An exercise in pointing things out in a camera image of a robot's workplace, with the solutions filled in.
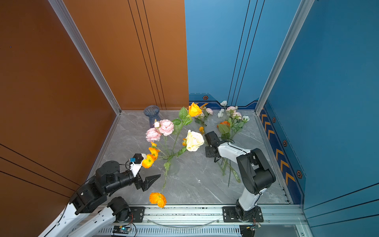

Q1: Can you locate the orange poppy flower stem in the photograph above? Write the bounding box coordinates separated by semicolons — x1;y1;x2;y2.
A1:
142;142;167;208

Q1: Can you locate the cream rose flower stem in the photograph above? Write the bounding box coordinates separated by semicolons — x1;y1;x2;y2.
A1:
167;130;205;162

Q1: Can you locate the small pink rose spray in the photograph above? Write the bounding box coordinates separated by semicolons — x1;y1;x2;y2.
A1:
195;107;213;135

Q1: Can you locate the purple ribbed glass vase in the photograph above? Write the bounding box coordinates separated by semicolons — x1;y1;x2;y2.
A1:
144;105;161;128

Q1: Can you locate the left aluminium corner post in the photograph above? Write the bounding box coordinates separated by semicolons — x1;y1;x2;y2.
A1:
48;0;122;116

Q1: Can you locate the pink peony flower stem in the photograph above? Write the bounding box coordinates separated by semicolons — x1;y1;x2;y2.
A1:
146;119;174;161

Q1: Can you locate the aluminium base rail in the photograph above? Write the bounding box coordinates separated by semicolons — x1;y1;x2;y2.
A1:
80;204;313;237

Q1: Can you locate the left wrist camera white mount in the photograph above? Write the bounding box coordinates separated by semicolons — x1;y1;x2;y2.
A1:
129;154;147;177

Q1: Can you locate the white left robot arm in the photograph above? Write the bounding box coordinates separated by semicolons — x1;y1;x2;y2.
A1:
40;161;160;237

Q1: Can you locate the green circuit board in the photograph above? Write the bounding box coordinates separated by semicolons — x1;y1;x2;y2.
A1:
112;225;131;235

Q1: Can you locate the yellow rose flower stem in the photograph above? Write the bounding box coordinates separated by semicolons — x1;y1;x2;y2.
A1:
172;103;201;154

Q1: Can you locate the pink white bouquet spray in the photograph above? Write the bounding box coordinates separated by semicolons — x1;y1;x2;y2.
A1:
217;106;250;185

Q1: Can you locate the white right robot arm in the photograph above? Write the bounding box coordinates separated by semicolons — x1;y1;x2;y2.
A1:
205;131;276;223

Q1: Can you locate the right aluminium corner post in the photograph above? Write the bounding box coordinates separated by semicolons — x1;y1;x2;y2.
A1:
255;0;314;116

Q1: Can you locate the white blossom spray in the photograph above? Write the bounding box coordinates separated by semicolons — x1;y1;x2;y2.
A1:
218;100;228;118

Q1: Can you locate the aluminium corner post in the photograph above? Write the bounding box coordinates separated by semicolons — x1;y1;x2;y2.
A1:
48;0;122;116
255;0;314;116

